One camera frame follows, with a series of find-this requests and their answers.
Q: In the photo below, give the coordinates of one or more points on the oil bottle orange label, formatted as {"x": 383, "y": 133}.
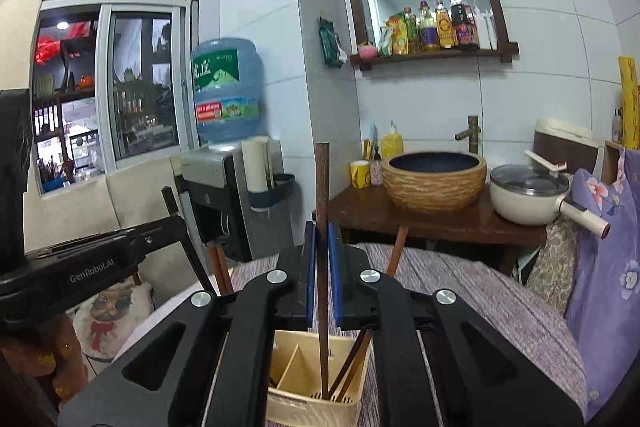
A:
{"x": 445, "y": 29}

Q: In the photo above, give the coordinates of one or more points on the dark wooden counter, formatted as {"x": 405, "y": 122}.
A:
{"x": 450, "y": 224}

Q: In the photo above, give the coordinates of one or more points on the green bottle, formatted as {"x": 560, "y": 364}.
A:
{"x": 411, "y": 32}

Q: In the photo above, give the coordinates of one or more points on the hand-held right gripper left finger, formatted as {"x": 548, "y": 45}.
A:
{"x": 310, "y": 277}

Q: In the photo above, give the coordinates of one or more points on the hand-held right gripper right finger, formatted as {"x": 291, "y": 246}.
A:
{"x": 334, "y": 277}

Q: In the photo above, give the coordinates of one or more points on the purple floral cloth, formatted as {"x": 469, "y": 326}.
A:
{"x": 610, "y": 287}

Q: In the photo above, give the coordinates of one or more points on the beige wall panel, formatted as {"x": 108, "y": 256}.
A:
{"x": 135, "y": 194}

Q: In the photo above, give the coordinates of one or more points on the yellow paper roll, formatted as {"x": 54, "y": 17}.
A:
{"x": 630, "y": 102}

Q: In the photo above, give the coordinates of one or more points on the cream plastic utensil holder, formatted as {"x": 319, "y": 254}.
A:
{"x": 295, "y": 407}

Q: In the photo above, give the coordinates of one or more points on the grey water dispenser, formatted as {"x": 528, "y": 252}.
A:
{"x": 215, "y": 187}

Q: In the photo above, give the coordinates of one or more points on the dark soy sauce bottle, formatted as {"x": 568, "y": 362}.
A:
{"x": 465, "y": 27}

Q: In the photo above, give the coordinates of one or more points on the cream pot with glass lid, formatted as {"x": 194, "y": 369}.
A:
{"x": 525, "y": 202}

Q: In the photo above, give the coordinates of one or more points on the woven pattern wash basin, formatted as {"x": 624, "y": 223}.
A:
{"x": 435, "y": 192}

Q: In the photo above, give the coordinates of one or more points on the sliding window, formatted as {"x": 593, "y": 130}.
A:
{"x": 140, "y": 82}

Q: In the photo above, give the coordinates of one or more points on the green hanging packet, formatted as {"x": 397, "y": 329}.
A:
{"x": 331, "y": 42}

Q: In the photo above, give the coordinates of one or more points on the yellow oil bottle purple label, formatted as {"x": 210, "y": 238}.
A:
{"x": 428, "y": 32}

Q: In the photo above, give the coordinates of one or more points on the purple striped tablecloth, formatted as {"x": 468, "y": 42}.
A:
{"x": 475, "y": 292}

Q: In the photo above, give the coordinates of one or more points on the yellow soap dispenser bottle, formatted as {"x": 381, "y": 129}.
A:
{"x": 392, "y": 144}

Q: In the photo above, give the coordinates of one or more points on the white paper roll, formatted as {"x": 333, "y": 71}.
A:
{"x": 257, "y": 167}

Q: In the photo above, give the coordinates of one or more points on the small patterned bottle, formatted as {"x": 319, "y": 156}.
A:
{"x": 376, "y": 172}

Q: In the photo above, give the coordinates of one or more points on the bronze faucet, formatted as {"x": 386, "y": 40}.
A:
{"x": 472, "y": 134}

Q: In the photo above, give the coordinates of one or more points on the printed chair cushion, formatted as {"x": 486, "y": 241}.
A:
{"x": 112, "y": 317}

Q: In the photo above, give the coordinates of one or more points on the brown floral cloth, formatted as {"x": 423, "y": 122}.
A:
{"x": 552, "y": 262}

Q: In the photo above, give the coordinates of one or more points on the yellow green food packet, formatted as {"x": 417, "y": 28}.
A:
{"x": 397, "y": 36}

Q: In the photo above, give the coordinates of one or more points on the cream and brown rice cooker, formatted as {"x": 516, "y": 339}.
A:
{"x": 560, "y": 139}

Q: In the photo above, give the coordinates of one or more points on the dark wooden framed mirror shelf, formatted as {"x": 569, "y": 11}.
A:
{"x": 430, "y": 57}

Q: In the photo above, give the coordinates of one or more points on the yellow cup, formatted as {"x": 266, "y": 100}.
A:
{"x": 359, "y": 174}

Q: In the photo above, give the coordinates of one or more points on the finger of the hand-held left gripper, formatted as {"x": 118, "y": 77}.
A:
{"x": 172, "y": 232}

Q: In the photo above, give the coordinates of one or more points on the white table cover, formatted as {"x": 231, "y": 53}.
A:
{"x": 165, "y": 309}

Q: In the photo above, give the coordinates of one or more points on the white rice paddle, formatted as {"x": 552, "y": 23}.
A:
{"x": 545, "y": 161}

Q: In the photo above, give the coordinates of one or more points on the blue water jug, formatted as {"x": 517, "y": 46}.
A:
{"x": 227, "y": 87}

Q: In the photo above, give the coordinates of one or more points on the pink small bowl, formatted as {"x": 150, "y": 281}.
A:
{"x": 367, "y": 51}

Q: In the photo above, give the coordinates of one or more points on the white squeeze bottle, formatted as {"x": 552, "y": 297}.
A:
{"x": 479, "y": 29}

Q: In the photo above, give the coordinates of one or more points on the grey paper roll holder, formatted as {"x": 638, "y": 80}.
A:
{"x": 280, "y": 192}

